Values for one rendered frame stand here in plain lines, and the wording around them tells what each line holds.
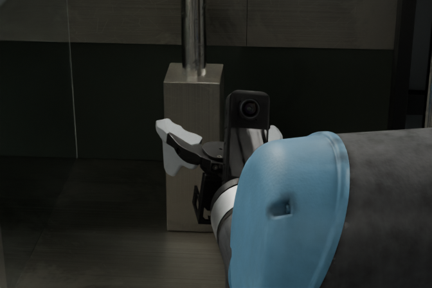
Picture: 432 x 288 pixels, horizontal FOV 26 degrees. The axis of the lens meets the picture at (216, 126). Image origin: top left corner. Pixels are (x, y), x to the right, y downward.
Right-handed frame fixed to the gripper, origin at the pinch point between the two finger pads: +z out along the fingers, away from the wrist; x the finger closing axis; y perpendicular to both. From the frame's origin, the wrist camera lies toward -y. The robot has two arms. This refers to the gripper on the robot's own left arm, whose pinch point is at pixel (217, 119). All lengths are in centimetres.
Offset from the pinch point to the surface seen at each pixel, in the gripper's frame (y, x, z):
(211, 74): 5.9, 5.4, 33.5
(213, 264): 33.0, 7.1, 20.1
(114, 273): 35.1, -8.4, 19.9
